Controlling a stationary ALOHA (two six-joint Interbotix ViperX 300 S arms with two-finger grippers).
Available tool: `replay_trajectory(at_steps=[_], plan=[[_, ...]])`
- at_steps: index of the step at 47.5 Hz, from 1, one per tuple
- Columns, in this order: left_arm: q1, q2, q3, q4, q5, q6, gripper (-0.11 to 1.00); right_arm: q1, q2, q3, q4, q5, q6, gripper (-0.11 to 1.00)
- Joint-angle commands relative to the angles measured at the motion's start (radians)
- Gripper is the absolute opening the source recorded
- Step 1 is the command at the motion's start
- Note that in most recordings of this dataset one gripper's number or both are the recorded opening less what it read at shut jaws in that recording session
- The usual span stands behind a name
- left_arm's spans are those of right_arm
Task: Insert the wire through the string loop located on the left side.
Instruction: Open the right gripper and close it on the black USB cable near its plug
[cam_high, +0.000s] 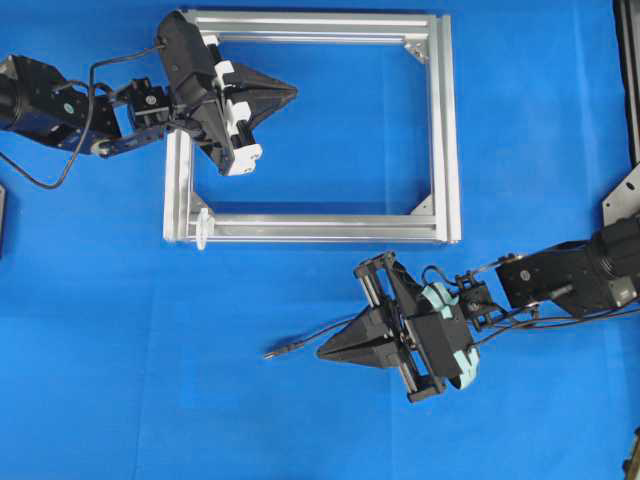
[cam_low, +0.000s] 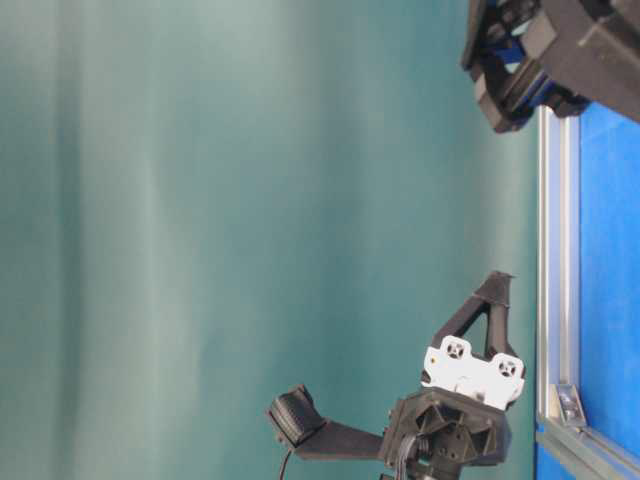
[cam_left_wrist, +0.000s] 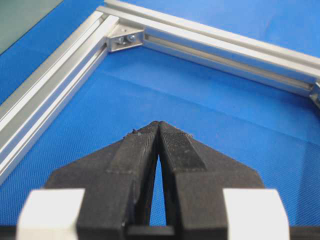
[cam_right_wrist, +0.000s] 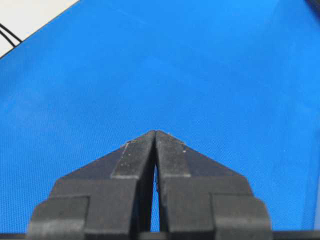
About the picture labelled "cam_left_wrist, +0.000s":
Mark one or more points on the square aluminium extrusion frame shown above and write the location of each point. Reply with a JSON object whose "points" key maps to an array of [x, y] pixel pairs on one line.
{"points": [[119, 26]]}

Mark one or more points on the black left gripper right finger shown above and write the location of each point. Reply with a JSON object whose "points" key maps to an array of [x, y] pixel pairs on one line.
{"points": [[194, 176]]}

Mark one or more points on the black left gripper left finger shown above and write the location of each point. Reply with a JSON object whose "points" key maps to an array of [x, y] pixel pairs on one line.
{"points": [[118, 181]]}

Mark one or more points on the blue mesh table mat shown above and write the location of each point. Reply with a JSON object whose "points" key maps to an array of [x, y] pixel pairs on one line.
{"points": [[273, 131]]}

